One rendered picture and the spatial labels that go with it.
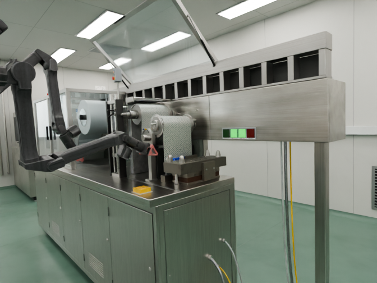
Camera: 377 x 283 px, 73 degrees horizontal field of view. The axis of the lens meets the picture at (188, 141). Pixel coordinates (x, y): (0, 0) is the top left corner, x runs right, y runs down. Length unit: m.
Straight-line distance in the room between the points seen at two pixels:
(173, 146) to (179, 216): 0.46
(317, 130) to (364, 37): 2.55
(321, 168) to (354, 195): 2.31
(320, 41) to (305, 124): 0.39
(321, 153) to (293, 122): 0.25
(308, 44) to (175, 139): 0.91
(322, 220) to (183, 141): 0.93
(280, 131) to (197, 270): 0.90
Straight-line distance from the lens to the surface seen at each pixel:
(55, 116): 1.72
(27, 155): 1.20
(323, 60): 1.40
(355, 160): 3.76
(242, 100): 1.58
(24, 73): 1.13
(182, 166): 1.44
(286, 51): 1.48
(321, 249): 1.69
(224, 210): 1.68
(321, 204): 1.60
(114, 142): 1.37
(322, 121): 1.36
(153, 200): 1.28
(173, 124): 1.64
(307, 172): 3.98
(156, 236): 1.34
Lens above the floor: 1.25
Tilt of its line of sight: 4 degrees down
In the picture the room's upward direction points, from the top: 2 degrees counter-clockwise
